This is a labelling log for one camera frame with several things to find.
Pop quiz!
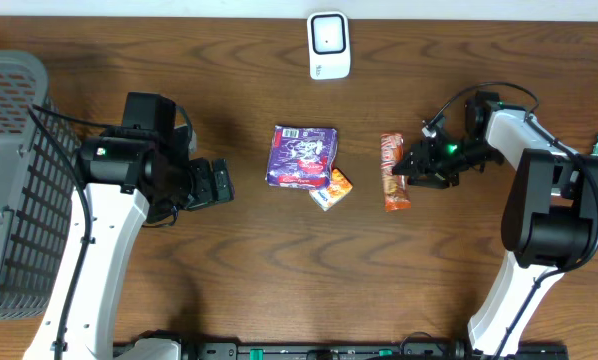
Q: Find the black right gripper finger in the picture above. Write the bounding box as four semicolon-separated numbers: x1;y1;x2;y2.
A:
392;167;419;186
392;149;421;175

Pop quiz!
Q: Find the red white snack bar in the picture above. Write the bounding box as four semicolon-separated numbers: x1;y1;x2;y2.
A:
379;131;413;213

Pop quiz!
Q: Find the small orange box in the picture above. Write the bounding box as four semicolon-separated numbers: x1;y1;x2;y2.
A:
309;169;353;211

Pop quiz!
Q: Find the purple snack bag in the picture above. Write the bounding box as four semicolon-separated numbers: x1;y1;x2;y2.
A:
265;125;338;190

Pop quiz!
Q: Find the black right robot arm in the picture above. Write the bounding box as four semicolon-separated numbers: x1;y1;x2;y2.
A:
389;82;598;359

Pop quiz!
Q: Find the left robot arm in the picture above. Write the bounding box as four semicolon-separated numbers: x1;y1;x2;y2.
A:
24;92;234;359

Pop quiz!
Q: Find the white barcode scanner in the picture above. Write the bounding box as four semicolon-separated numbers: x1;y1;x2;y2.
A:
306;11;352;80

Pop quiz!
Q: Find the grey plastic mesh basket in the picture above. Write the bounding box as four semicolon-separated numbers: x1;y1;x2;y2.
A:
0;50;80;320

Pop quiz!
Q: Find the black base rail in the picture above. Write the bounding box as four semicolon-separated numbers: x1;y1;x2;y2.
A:
112;341;570;360

